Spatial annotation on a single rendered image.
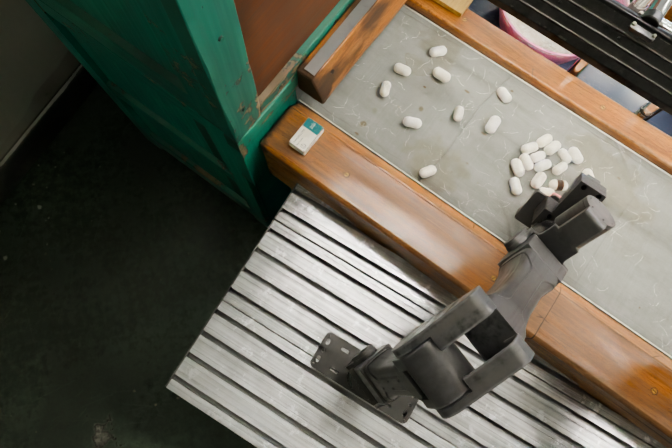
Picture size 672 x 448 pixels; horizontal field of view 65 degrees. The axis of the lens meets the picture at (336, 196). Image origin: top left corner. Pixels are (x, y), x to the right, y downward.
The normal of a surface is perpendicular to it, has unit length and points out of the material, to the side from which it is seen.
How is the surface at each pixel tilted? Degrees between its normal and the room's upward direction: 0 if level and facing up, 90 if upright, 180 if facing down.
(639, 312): 0
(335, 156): 0
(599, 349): 0
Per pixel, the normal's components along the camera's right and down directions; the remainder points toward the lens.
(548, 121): 0.03, -0.25
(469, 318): -0.25, -0.04
